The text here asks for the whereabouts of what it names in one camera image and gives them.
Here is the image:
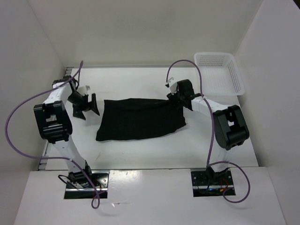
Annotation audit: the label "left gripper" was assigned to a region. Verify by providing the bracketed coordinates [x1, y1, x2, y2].
[67, 92, 100, 120]

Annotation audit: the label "black shorts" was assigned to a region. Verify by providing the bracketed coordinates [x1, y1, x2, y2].
[96, 98, 186, 142]

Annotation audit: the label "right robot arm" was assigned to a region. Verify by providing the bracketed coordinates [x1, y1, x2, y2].
[166, 78, 249, 184]

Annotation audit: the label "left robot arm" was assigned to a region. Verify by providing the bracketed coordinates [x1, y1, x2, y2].
[33, 75, 100, 188]

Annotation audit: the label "white plastic basket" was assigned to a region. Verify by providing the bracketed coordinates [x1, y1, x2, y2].
[194, 52, 245, 96]

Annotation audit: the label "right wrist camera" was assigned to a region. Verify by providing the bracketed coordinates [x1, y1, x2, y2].
[165, 77, 178, 95]

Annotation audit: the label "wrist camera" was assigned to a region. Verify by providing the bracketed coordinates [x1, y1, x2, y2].
[165, 77, 178, 95]
[77, 85, 90, 96]

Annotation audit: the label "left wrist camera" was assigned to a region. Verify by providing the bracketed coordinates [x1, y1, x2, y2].
[77, 85, 90, 96]

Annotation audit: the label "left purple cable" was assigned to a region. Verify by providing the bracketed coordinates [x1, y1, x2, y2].
[4, 60, 107, 209]

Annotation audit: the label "purple cable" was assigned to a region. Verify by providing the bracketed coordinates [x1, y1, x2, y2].
[4, 60, 107, 209]
[165, 60, 252, 203]

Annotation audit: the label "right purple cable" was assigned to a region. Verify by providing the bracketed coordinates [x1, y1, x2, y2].
[165, 60, 252, 203]

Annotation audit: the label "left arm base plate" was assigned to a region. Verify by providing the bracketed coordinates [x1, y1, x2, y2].
[58, 170, 110, 200]

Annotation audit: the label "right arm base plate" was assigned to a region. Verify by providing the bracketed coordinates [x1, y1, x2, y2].
[190, 168, 236, 197]

